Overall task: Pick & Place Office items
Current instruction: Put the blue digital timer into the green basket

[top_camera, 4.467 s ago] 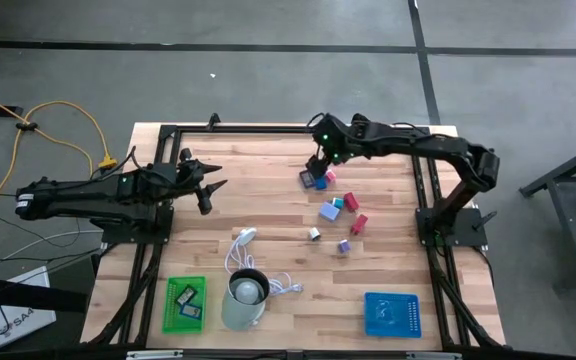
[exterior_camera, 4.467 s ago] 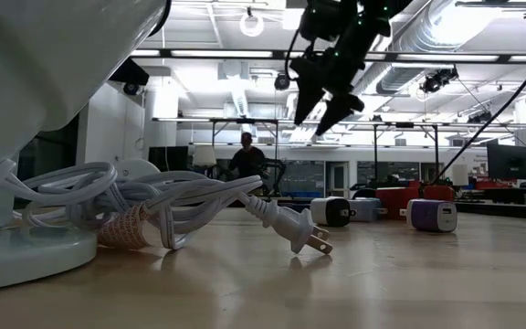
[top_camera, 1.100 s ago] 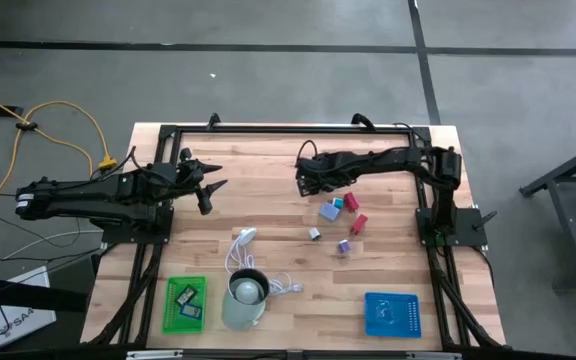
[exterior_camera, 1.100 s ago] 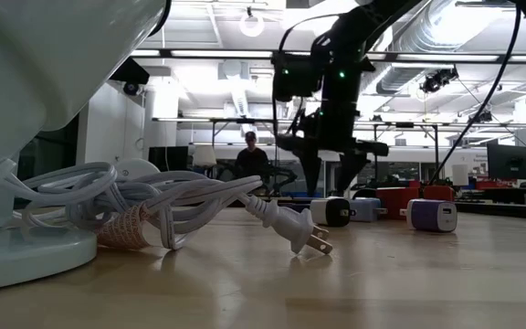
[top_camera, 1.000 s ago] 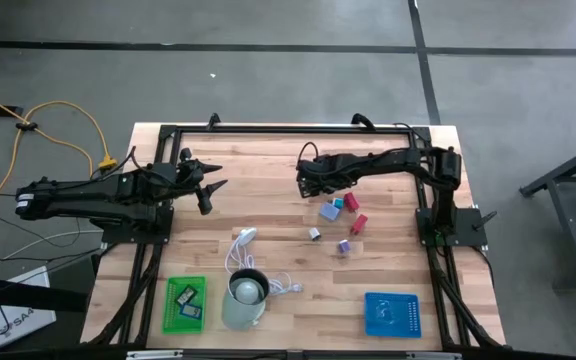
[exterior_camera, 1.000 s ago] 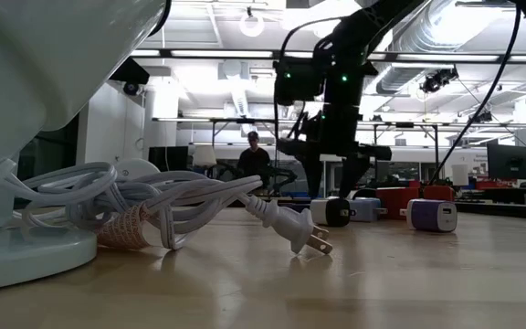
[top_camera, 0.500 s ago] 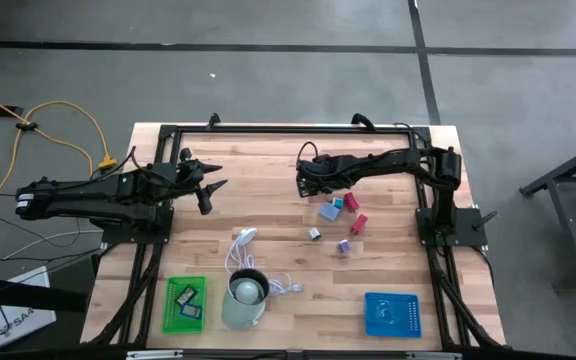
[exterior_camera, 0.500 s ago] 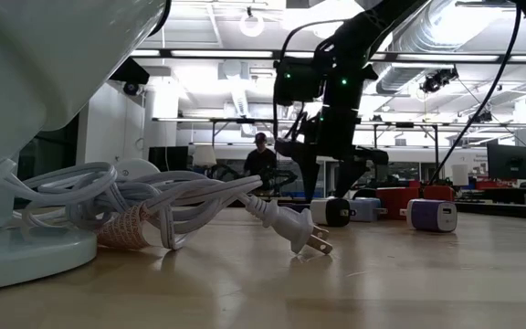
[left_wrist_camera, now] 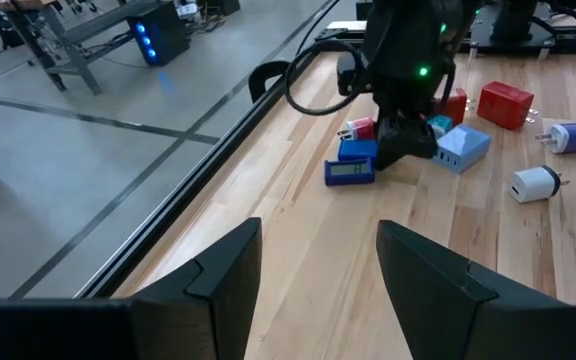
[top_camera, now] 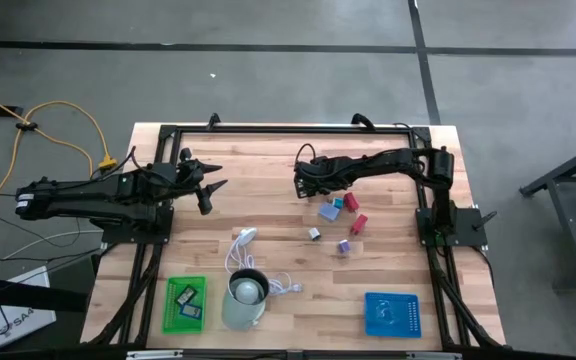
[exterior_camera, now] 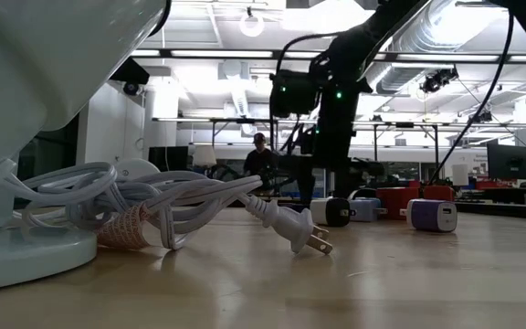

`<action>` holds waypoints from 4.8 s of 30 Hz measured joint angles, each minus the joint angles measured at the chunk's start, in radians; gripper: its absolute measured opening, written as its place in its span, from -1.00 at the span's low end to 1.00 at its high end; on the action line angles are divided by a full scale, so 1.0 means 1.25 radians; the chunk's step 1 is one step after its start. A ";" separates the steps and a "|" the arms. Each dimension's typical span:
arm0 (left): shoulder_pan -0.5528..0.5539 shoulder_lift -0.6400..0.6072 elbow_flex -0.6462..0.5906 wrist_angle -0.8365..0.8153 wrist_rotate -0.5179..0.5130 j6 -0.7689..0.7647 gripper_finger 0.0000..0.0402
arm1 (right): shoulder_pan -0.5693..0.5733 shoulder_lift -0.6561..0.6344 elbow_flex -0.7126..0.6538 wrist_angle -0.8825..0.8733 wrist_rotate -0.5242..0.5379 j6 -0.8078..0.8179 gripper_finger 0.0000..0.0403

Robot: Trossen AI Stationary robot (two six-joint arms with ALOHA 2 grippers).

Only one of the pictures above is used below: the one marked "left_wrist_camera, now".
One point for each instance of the light blue multiport charger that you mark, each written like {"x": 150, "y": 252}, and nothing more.
{"x": 463, "y": 147}

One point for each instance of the blue rectangular plastic block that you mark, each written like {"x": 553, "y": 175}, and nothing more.
{"x": 358, "y": 149}

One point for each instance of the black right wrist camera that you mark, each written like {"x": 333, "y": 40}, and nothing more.
{"x": 350, "y": 75}

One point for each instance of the pink white small charger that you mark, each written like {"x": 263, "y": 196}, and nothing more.
{"x": 363, "y": 129}

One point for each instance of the teal white small charger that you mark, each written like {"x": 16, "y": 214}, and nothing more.
{"x": 440, "y": 125}

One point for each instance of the red wall charger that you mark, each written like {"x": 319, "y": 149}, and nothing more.
{"x": 455, "y": 107}
{"x": 504, "y": 105}

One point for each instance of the blue digital LCD timer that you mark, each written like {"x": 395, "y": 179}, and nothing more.
{"x": 349, "y": 171}

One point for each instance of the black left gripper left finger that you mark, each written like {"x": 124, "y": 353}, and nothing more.
{"x": 208, "y": 310}

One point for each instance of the black table clamp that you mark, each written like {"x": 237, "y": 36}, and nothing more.
{"x": 260, "y": 70}

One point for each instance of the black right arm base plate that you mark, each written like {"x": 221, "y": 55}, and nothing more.
{"x": 568, "y": 37}

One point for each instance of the white charger black face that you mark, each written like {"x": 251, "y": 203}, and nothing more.
{"x": 533, "y": 184}

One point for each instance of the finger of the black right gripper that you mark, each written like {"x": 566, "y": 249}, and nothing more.
{"x": 403, "y": 145}

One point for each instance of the black computer blue lights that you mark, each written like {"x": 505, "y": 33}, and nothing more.
{"x": 160, "y": 35}

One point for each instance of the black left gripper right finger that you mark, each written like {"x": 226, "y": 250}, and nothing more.
{"x": 448, "y": 310}

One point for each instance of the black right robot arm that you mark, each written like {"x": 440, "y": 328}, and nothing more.
{"x": 408, "y": 25}

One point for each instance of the grey metal workbench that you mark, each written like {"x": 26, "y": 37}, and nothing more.
{"x": 88, "y": 75}

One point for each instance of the purple white USB charger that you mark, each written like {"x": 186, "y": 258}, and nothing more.
{"x": 570, "y": 137}

